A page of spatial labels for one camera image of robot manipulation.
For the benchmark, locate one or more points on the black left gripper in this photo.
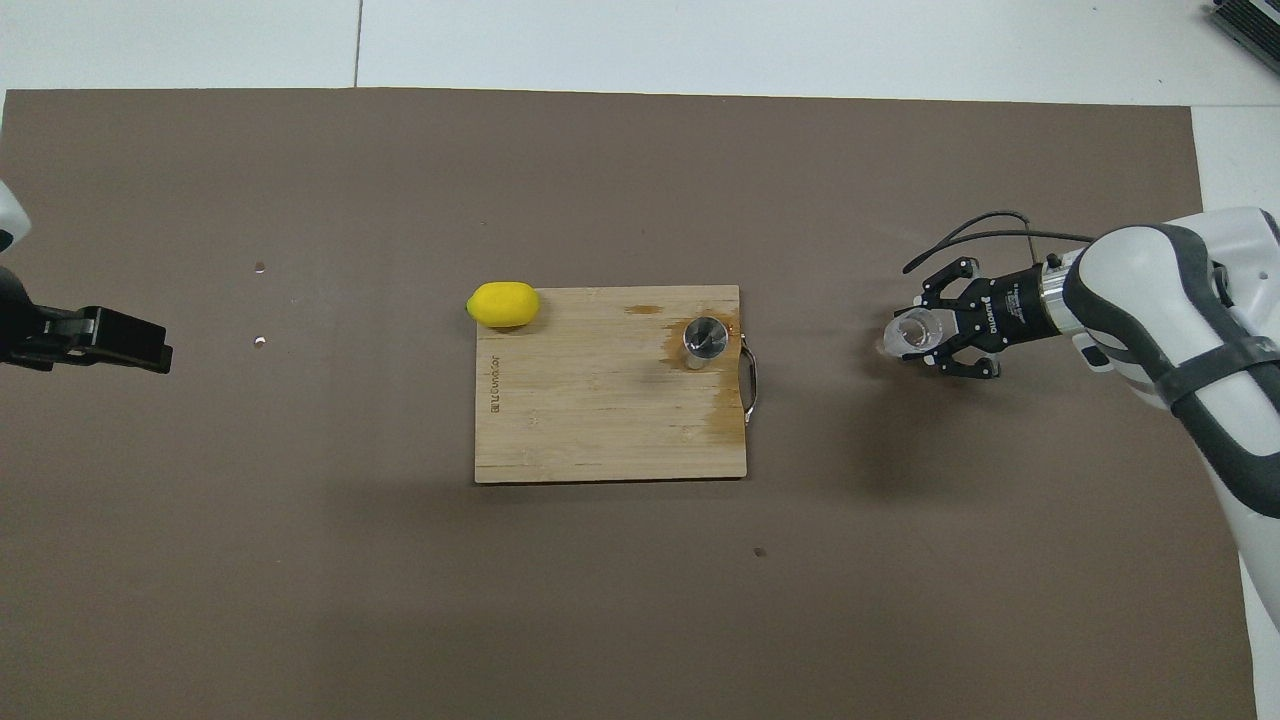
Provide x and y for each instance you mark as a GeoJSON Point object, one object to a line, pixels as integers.
{"type": "Point", "coordinates": [35, 330]}

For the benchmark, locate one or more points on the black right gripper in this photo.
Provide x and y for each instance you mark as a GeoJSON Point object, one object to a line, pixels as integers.
{"type": "Point", "coordinates": [1005, 312]}

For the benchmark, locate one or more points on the steel double jigger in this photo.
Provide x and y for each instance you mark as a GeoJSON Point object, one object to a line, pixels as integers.
{"type": "Point", "coordinates": [705, 340]}

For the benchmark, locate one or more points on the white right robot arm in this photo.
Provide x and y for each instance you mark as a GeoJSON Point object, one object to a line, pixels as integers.
{"type": "Point", "coordinates": [1180, 300]}

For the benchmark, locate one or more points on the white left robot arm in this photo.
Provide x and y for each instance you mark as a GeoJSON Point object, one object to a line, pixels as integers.
{"type": "Point", "coordinates": [10, 215]}

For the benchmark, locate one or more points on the wooden cutting board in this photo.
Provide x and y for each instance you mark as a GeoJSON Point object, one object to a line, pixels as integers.
{"type": "Point", "coordinates": [600, 400]}

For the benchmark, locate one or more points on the yellow lemon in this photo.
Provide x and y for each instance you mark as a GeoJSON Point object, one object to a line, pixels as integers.
{"type": "Point", "coordinates": [503, 305]}

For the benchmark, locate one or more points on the brown table mat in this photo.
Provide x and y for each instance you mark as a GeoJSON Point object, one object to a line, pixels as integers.
{"type": "Point", "coordinates": [600, 180]}

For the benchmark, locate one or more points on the grey ribbed device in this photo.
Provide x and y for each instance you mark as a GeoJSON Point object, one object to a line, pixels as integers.
{"type": "Point", "coordinates": [1250, 22]}

